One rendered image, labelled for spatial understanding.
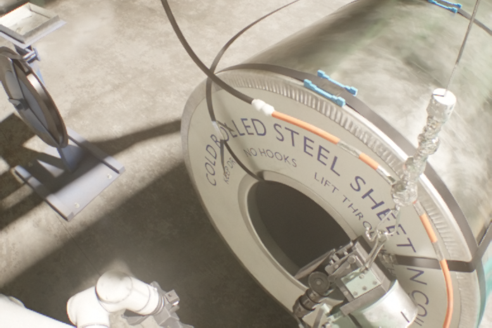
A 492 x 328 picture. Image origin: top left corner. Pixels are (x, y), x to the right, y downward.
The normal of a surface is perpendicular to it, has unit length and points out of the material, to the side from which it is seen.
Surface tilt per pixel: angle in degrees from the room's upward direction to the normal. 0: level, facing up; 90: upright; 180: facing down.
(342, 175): 90
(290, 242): 25
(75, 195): 0
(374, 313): 55
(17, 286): 0
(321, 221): 19
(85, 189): 0
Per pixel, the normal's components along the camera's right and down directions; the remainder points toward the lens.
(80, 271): -0.02, -0.70
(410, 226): -0.72, 0.50
